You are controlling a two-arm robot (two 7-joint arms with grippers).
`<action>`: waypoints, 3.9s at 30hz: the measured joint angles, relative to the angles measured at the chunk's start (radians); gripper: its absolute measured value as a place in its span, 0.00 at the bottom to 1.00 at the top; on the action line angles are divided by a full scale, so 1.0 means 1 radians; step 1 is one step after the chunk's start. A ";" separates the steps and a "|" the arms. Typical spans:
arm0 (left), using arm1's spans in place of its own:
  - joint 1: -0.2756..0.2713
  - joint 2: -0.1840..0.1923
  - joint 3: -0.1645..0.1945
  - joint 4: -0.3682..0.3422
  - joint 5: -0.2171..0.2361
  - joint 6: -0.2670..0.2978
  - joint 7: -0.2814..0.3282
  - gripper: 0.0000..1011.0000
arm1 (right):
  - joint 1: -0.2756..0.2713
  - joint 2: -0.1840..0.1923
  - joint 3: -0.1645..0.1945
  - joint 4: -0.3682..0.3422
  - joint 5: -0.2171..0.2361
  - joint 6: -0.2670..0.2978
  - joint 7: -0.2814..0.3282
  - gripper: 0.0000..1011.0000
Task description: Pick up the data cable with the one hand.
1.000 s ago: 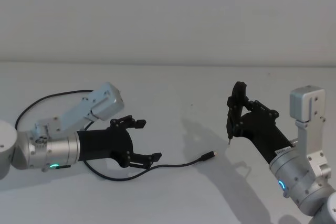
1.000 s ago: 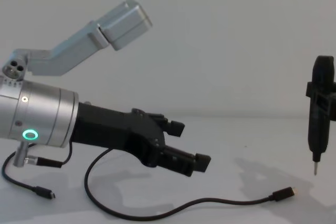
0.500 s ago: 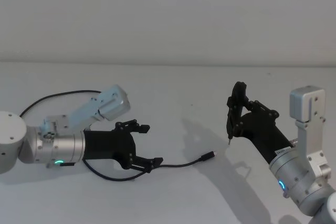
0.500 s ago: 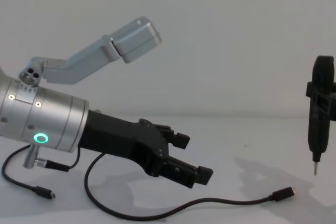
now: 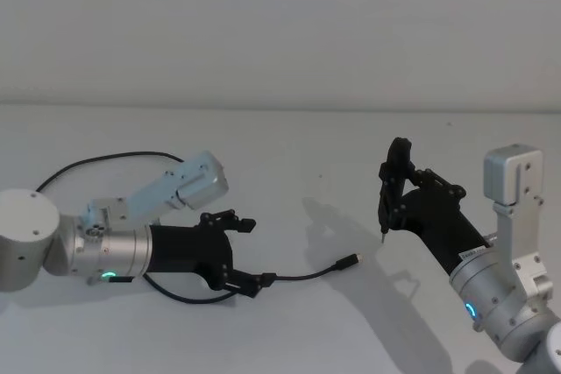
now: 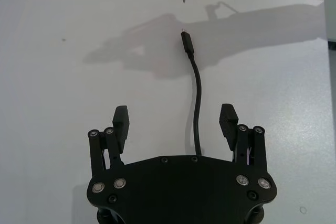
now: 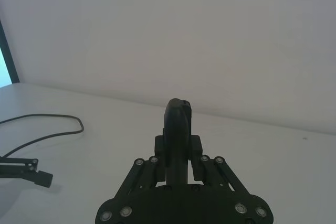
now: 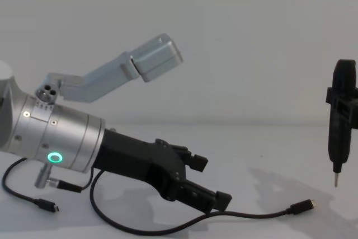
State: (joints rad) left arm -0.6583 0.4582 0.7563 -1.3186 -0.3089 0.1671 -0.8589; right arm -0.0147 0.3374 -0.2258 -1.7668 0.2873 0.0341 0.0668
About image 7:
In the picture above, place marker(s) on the white table cloth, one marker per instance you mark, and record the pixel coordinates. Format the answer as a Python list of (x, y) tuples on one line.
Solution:
[(262, 166)]

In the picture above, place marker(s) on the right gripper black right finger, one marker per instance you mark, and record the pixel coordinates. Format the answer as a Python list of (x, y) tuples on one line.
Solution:
[(223, 179)]

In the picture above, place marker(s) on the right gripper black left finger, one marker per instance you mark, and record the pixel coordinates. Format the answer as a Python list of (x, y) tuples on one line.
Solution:
[(136, 179)]

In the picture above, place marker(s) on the dark framed bright panel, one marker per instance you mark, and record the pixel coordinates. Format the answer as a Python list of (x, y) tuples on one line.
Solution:
[(8, 58)]

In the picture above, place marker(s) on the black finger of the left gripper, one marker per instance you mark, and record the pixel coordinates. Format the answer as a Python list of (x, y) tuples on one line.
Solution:
[(39, 176)]

